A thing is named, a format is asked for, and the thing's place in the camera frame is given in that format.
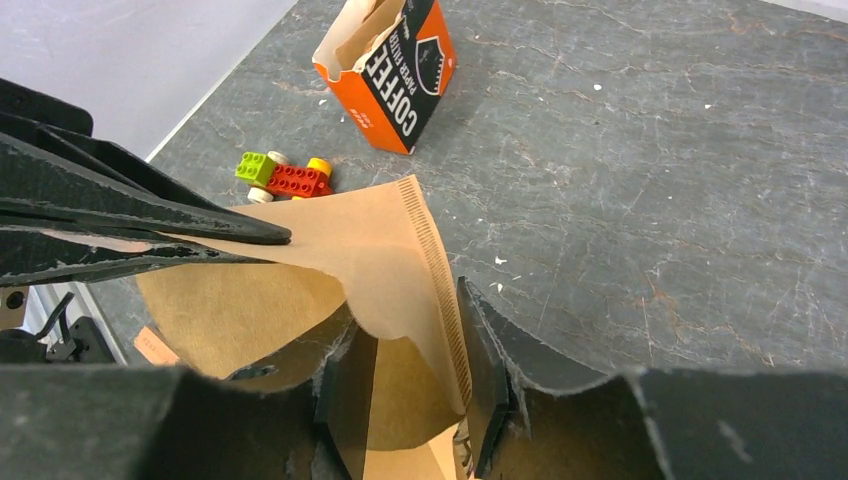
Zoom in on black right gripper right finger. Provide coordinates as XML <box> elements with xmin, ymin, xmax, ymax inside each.
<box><xmin>457</xmin><ymin>278</ymin><xmax>847</xmax><ymax>479</ymax></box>

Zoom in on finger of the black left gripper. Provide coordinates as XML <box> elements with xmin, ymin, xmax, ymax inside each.
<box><xmin>1</xmin><ymin>225</ymin><xmax>272</xmax><ymax>287</ymax></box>
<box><xmin>1</xmin><ymin>80</ymin><xmax>292</xmax><ymax>245</ymax></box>

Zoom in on red toy brick car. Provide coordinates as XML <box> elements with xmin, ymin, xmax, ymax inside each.
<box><xmin>235</xmin><ymin>151</ymin><xmax>334</xmax><ymax>203</ymax></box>

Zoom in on brown filters in box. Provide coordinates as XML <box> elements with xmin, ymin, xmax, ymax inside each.
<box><xmin>334</xmin><ymin>0</ymin><xmax>405</xmax><ymax>71</ymax></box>

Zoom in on brown paper coffee filter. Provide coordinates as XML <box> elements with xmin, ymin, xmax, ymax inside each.
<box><xmin>364</xmin><ymin>421</ymin><xmax>473</xmax><ymax>480</ymax></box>

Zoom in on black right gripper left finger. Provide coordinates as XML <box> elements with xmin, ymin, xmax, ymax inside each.
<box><xmin>1</xmin><ymin>324</ymin><xmax>377</xmax><ymax>479</ymax></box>

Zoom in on orange coffee filter box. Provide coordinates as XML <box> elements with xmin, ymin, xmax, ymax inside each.
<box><xmin>312</xmin><ymin>0</ymin><xmax>457</xmax><ymax>154</ymax></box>

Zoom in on wooden rectangular block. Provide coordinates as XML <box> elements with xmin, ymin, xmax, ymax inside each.
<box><xmin>133</xmin><ymin>326</ymin><xmax>180</xmax><ymax>366</ymax></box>

